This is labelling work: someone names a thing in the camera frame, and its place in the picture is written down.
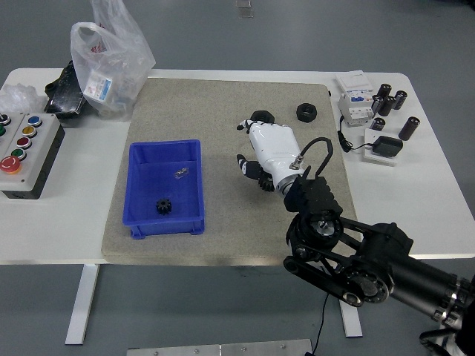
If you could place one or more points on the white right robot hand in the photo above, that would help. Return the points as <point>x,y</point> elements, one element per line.
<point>276,148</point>

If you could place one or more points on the large black gear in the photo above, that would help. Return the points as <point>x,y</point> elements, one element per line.
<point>265,184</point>

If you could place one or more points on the small black gear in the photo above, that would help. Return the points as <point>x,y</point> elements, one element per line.
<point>163,207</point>

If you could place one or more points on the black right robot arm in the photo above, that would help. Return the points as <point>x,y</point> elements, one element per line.
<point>371,259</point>

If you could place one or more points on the large black hex nut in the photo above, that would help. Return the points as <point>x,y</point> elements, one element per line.
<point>262,114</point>

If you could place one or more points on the small black hex nut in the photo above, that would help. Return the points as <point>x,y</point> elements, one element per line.
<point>301,115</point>

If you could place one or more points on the blue plastic box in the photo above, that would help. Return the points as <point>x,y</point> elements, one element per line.
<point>163,193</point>

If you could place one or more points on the grey push-button control box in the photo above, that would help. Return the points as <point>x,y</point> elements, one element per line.
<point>41,148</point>

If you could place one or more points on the grey control box at edge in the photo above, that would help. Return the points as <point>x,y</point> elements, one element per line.
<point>7,139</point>

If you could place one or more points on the white circuit breaker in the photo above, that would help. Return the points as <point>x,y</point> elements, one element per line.
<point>352,100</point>

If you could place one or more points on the grey-brown foam mat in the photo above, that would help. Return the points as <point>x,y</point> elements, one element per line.
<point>230,230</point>

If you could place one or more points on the small clear plastic bag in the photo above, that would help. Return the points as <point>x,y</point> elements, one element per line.
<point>182,173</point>

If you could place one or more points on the black cylindrical capacitor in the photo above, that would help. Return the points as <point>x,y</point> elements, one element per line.
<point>385,91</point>
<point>376,105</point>
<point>409,128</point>
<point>400,100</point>
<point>387,105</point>
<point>377,124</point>

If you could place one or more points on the black power adapter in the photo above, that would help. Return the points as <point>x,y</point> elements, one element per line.
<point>387,146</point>

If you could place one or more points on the square floor cover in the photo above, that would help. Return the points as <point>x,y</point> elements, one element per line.
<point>243,3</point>
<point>246,13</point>

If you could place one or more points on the white plastic bag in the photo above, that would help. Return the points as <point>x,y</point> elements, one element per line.
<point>122,66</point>

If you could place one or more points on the white and blue carton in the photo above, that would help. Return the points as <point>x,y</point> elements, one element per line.
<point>98,85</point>

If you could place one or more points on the white table leg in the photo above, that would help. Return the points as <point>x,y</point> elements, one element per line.
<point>352,322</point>
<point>83,300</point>

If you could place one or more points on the silver metal plate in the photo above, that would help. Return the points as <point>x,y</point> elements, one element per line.
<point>219,348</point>

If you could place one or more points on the black pouch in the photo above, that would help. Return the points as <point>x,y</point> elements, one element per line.
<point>67,98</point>

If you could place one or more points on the crumpled clear plastic wrap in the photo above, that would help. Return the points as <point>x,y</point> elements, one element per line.
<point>16,94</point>

